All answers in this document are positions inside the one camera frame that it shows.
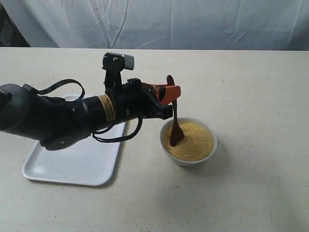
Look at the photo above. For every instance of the dark red wooden spoon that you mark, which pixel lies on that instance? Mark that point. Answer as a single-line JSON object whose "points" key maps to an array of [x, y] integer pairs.
{"points": [[177, 133]]}

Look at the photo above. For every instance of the white ceramic bowl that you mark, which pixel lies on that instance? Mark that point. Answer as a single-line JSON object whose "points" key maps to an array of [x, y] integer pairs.
{"points": [[192, 120]]}

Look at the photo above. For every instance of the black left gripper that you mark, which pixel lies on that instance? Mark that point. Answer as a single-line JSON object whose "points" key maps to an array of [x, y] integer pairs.
{"points": [[136, 99]]}

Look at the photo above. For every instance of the yellow millet grains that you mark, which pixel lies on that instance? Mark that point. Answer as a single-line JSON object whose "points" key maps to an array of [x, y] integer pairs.
{"points": [[196, 145]]}

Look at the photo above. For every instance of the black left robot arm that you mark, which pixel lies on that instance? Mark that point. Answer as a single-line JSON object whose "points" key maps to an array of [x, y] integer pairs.
{"points": [[57, 123]]}

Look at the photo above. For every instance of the white backdrop cloth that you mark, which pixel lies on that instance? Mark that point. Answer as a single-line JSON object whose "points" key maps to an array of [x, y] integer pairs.
{"points": [[163, 24]]}

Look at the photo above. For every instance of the white rectangular plastic tray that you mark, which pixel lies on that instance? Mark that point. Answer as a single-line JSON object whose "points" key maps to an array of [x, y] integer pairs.
{"points": [[86, 163]]}

